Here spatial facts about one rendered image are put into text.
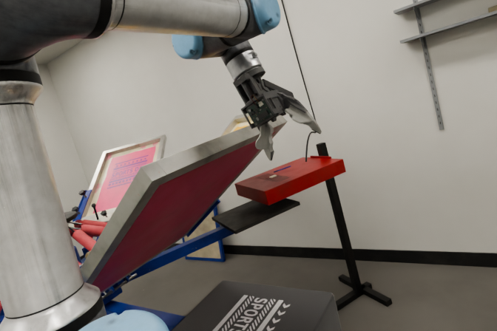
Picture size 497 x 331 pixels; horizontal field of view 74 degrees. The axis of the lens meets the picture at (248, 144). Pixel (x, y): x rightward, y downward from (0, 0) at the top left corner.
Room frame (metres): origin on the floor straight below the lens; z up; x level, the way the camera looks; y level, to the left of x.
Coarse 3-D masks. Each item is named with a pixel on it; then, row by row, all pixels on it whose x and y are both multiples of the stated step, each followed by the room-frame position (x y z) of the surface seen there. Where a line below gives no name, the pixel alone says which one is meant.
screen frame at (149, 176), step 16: (256, 128) 0.96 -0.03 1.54; (208, 144) 0.79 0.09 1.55; (224, 144) 0.82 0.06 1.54; (240, 144) 0.88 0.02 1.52; (160, 160) 0.67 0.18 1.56; (176, 160) 0.69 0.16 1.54; (192, 160) 0.72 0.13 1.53; (208, 160) 0.78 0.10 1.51; (144, 176) 0.63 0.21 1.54; (160, 176) 0.64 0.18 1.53; (176, 176) 0.70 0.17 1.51; (128, 192) 0.67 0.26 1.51; (144, 192) 0.64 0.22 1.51; (128, 208) 0.68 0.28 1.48; (208, 208) 1.33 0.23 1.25; (112, 224) 0.73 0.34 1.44; (128, 224) 0.72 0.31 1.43; (112, 240) 0.74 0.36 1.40; (96, 256) 0.80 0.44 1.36; (96, 272) 0.85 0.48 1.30
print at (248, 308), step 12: (240, 300) 1.12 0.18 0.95; (252, 300) 1.10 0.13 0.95; (264, 300) 1.08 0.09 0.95; (276, 300) 1.06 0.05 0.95; (228, 312) 1.07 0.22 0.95; (240, 312) 1.05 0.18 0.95; (252, 312) 1.03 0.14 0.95; (264, 312) 1.01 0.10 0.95; (276, 312) 1.00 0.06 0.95; (216, 324) 1.02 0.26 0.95; (228, 324) 1.00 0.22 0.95; (240, 324) 0.98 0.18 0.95; (252, 324) 0.97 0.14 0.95; (264, 324) 0.95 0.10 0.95; (276, 324) 0.94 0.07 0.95
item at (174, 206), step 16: (192, 176) 0.79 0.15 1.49; (208, 176) 0.90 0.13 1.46; (160, 192) 0.71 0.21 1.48; (176, 192) 0.80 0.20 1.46; (192, 192) 0.92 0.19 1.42; (144, 208) 0.72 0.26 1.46; (160, 208) 0.81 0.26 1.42; (176, 208) 0.93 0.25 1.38; (144, 224) 0.82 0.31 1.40; (160, 224) 0.95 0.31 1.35; (128, 240) 0.83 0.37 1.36; (144, 240) 0.96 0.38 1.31; (112, 256) 0.85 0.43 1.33; (128, 256) 0.98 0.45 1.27; (144, 256) 1.17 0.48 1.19; (112, 272) 0.99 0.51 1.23; (128, 272) 1.18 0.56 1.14
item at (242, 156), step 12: (252, 144) 0.99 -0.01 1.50; (228, 156) 0.89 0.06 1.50; (240, 156) 1.00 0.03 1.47; (252, 156) 1.13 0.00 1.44; (228, 168) 1.01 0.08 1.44; (240, 168) 1.16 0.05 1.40; (216, 180) 1.02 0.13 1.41; (228, 180) 1.16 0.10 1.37; (204, 192) 1.03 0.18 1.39; (216, 192) 1.18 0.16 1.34; (192, 204) 1.05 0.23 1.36; (204, 204) 1.20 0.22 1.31; (180, 216) 1.07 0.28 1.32; (192, 216) 1.23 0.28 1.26; (180, 228) 1.24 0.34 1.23; (168, 240) 1.25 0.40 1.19; (156, 252) 1.27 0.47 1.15
